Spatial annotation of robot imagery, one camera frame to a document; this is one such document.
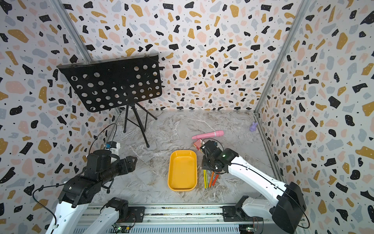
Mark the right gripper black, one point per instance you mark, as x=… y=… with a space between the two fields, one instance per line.
x=203 y=164

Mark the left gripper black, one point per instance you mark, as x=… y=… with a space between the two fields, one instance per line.
x=125 y=168

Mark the orange hex key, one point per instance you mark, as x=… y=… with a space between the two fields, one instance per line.
x=211 y=179

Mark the red hex key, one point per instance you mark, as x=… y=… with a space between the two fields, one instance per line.
x=215 y=179

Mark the green hex key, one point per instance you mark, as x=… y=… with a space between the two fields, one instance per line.
x=206 y=180

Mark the yellow hex key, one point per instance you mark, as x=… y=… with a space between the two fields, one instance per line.
x=205 y=181

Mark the yellow plastic storage box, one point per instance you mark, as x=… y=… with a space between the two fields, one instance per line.
x=182 y=172

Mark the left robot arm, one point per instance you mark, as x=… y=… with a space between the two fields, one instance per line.
x=78 y=192

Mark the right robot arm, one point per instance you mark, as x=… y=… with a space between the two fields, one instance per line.
x=285 y=204

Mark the pink cylindrical tube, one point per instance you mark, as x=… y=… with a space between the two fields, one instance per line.
x=217 y=133

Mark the small purple toy figure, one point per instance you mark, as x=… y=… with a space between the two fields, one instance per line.
x=253 y=127

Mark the black perforated music stand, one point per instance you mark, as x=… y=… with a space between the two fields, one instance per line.
x=115 y=83

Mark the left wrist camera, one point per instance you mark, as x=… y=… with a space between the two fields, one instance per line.
x=113 y=147

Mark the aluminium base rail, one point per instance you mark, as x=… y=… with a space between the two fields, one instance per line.
x=168 y=219

